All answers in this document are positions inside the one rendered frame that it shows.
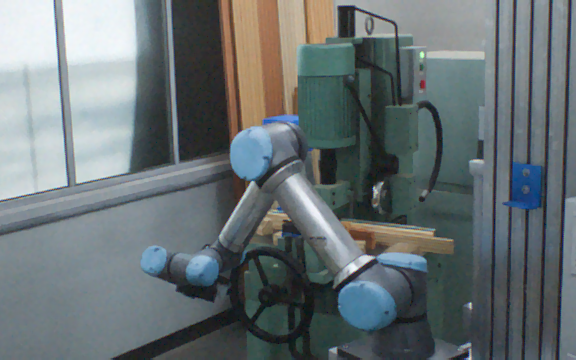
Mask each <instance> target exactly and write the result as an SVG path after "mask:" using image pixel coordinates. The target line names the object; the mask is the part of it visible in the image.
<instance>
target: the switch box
mask: <svg viewBox="0 0 576 360"><path fill-rule="evenodd" d="M399 52H400V71H401V89H402V97H409V98H414V97H418V96H423V95H426V46H409V47H401V48H399ZM420 52H423V57H422V58H423V61H420V62H419V59H422V58H421V57H420ZM420 63H422V65H423V67H424V68H423V71H420ZM420 72H423V75H419V73H420ZM421 80H424V81H425V87H424V89H423V92H421V93H419V90H422V89H421V88H420V81H421Z"/></svg>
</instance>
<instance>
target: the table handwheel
mask: <svg viewBox="0 0 576 360"><path fill-rule="evenodd" d="M259 256H268V257H273V258H275V259H278V260H280V261H281V262H283V263H284V264H285V265H287V266H288V267H289V268H290V269H291V270H292V272H293V273H294V274H295V276H296V277H297V279H293V283H294V284H293V285H294V286H293V288H294V289H293V290H295V289H297V288H298V281H299V283H300V286H301V290H302V293H303V299H304V303H302V302H299V301H295V300H292V299H289V298H286V297H283V296H284V295H286V293H287V292H286V291H287V290H286V282H285V281H286V280H285V281H283V282H281V283H279V284H275V283H270V284H269V281H268V279H267V276H266V274H265V272H263V269H262V267H261V264H260V261H259V258H258V257H259ZM251 259H253V261H254V264H255V266H256V268H257V271H258V274H259V276H260V279H261V282H262V285H263V287H261V289H260V290H259V291H258V300H259V302H260V305H259V307H258V309H257V310H256V312H255V313H254V315H253V316H252V317H251V319H250V318H249V317H248V316H247V314H246V313H245V311H244V309H243V307H242V304H241V302H240V298H239V293H238V289H237V290H235V291H234V292H233V293H231V294H230V300H231V304H232V307H233V309H234V312H235V314H236V316H237V317H238V319H239V320H240V322H241V323H242V324H243V326H244V327H245V328H246V329H247V330H248V331H249V332H250V333H252V335H253V336H254V337H256V338H257V339H259V340H261V341H265V342H267V343H271V344H287V343H290V342H293V341H295V340H296V339H298V338H299V337H301V336H302V335H303V334H304V331H306V330H307V329H308V327H309V325H310V323H311V321H312V318H313V315H314V307H315V301H314V293H313V289H312V284H311V282H310V279H309V277H308V275H307V273H306V272H304V270H303V269H302V267H301V266H300V265H299V264H298V262H297V261H296V260H295V259H293V258H292V257H291V256H290V255H288V254H287V253H285V252H283V251H281V250H279V249H276V248H273V247H255V248H252V249H250V250H248V251H246V254H245V260H244V261H243V262H242V263H241V264H240V265H238V266H237V267H236V268H234V269H232V270H231V273H230V278H229V279H230V281H231V284H234V283H236V284H237V285H238V281H239V276H240V273H241V270H242V268H243V267H244V265H245V264H246V263H247V262H248V261H250V260H251ZM280 302H282V303H286V304H290V305H293V306H296V307H299V308H302V309H303V314H302V317H301V320H300V322H299V323H298V325H297V326H296V327H295V328H294V329H292V330H291V331H289V332H287V334H282V335H275V334H272V333H271V332H268V331H265V330H264V329H261V328H259V327H258V326H257V325H255V324H254V323H255V321H256V320H257V318H258V317H259V315H260V314H261V312H262V311H263V310H265V308H266V307H272V306H274V305H276V304H278V303H280Z"/></svg>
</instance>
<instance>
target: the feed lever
mask: <svg viewBox="0 0 576 360"><path fill-rule="evenodd" d="M342 84H343V86H344V87H347V88H350V91H351V93H352V95H353V97H354V99H355V101H356V103H357V105H358V107H359V109H360V111H361V113H362V117H363V119H364V121H365V123H366V125H367V127H368V129H369V131H370V133H371V135H372V137H373V139H374V142H375V144H376V146H377V148H378V150H379V152H380V154H381V155H380V157H379V158H378V162H377V169H378V172H379V173H380V174H388V175H396V174H398V173H399V172H400V171H399V158H398V157H397V156H396V155H387V154H385V152H384V150H383V148H382V146H381V144H380V142H379V139H378V137H377V135H376V133H375V131H374V129H373V127H372V125H371V123H370V121H369V118H368V115H367V113H366V111H365V109H364V107H363V105H362V103H361V101H360V98H359V96H358V94H357V92H356V90H355V88H354V84H355V80H354V78H353V77H352V76H345V77H344V78H343V80H342Z"/></svg>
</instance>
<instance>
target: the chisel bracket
mask: <svg viewBox="0 0 576 360"><path fill-rule="evenodd" d="M313 187H314V188H315V189H316V191H317V192H318V193H319V195H320V196H321V197H322V199H323V200H324V201H325V204H326V205H327V206H328V207H329V209H330V210H331V211H332V210H333V209H336V208H338V207H340V206H343V205H346V204H349V203H351V200H350V195H347V190H349V189H350V188H351V181H348V180H336V184H332V185H323V184H318V185H315V186H313Z"/></svg>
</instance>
